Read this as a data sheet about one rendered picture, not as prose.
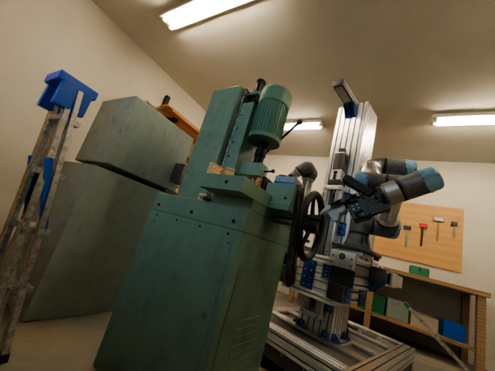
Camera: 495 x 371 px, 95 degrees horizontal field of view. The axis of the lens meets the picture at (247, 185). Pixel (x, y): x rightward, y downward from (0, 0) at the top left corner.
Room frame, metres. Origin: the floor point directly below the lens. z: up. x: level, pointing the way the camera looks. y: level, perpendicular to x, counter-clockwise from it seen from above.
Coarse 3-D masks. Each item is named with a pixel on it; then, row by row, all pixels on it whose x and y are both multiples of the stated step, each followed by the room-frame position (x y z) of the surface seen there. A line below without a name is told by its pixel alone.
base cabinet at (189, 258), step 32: (160, 224) 1.11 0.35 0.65; (192, 224) 1.00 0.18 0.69; (160, 256) 1.07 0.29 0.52; (192, 256) 0.96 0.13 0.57; (224, 256) 0.87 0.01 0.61; (256, 256) 0.97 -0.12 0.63; (128, 288) 1.15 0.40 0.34; (160, 288) 1.03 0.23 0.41; (192, 288) 0.93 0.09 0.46; (224, 288) 0.85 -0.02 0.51; (256, 288) 1.02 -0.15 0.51; (128, 320) 1.10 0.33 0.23; (160, 320) 0.99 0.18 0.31; (192, 320) 0.90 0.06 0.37; (224, 320) 0.88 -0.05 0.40; (256, 320) 1.08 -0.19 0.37; (128, 352) 1.06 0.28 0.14; (160, 352) 0.96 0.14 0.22; (192, 352) 0.88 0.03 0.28; (224, 352) 0.92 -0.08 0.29; (256, 352) 1.14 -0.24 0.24
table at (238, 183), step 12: (204, 180) 0.89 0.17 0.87; (216, 180) 0.86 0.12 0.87; (228, 180) 0.82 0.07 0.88; (240, 180) 0.79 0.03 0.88; (216, 192) 0.94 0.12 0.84; (228, 192) 0.86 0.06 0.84; (240, 192) 0.80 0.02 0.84; (252, 192) 0.84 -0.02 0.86; (264, 192) 0.92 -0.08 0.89; (264, 204) 0.94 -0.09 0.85; (276, 204) 0.93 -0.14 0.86; (288, 204) 0.90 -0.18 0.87; (288, 216) 1.05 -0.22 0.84
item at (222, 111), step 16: (224, 96) 1.20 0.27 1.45; (240, 96) 1.15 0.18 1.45; (208, 112) 1.25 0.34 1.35; (224, 112) 1.17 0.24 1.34; (208, 128) 1.22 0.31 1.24; (224, 128) 1.15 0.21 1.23; (208, 144) 1.19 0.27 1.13; (224, 144) 1.15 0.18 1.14; (192, 160) 1.24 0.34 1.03; (192, 176) 1.22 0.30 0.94; (192, 192) 1.19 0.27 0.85; (208, 192) 1.15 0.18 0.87
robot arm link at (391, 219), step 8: (392, 160) 1.00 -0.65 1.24; (400, 160) 0.99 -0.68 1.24; (408, 160) 0.98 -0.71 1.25; (384, 168) 1.01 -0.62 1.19; (392, 168) 1.00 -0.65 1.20; (400, 168) 0.98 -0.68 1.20; (408, 168) 0.97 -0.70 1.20; (416, 168) 0.96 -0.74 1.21; (392, 208) 1.17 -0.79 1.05; (376, 216) 1.36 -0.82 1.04; (384, 216) 1.25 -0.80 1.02; (392, 216) 1.21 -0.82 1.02; (376, 224) 1.32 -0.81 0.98; (384, 224) 1.27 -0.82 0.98; (392, 224) 1.25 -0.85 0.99; (400, 224) 1.27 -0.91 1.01; (376, 232) 1.33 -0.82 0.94; (384, 232) 1.31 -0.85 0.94; (392, 232) 1.29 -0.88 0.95
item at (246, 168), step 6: (246, 162) 1.12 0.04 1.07; (240, 168) 1.14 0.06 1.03; (246, 168) 1.11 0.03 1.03; (252, 168) 1.09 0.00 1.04; (258, 168) 1.07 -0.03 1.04; (264, 168) 1.09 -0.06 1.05; (240, 174) 1.14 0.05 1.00; (246, 174) 1.11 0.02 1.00; (252, 174) 1.09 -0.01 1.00; (258, 174) 1.07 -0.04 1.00; (264, 174) 1.10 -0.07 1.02
